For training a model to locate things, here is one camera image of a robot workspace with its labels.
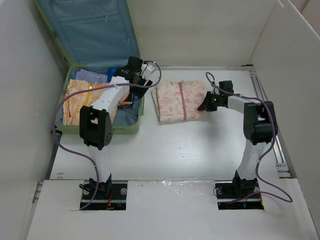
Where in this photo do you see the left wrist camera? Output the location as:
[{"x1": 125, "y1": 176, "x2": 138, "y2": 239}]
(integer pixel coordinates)
[{"x1": 141, "y1": 62, "x2": 155, "y2": 76}]

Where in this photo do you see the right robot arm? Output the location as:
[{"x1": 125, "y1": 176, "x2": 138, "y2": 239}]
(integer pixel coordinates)
[{"x1": 197, "y1": 80, "x2": 278, "y2": 199}]

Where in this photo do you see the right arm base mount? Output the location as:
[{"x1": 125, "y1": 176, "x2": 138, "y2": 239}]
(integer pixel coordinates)
[{"x1": 213, "y1": 181, "x2": 264, "y2": 210}]

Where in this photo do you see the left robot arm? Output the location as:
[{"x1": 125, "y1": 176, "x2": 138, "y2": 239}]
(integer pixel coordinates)
[{"x1": 79, "y1": 56, "x2": 154, "y2": 169}]

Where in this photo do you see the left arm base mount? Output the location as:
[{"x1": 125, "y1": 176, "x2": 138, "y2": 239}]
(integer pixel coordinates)
[{"x1": 79, "y1": 181, "x2": 128, "y2": 211}]

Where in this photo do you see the blue orange ear print bag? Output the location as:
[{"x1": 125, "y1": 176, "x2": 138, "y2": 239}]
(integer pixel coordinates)
[{"x1": 107, "y1": 65, "x2": 141, "y2": 108}]

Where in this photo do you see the green suitcase blue lining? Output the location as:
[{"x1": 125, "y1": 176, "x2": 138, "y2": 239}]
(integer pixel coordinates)
[{"x1": 33, "y1": 0, "x2": 145, "y2": 136}]

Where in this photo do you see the orange patterned garment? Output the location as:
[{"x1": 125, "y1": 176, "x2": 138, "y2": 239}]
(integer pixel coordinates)
[{"x1": 62, "y1": 79, "x2": 114, "y2": 126}]

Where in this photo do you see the blue cloth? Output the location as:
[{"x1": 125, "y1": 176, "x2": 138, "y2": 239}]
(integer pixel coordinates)
[{"x1": 74, "y1": 69, "x2": 108, "y2": 84}]

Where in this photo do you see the pink patterned garment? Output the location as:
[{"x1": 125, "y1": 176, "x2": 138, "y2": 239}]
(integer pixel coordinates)
[{"x1": 151, "y1": 81, "x2": 207, "y2": 123}]

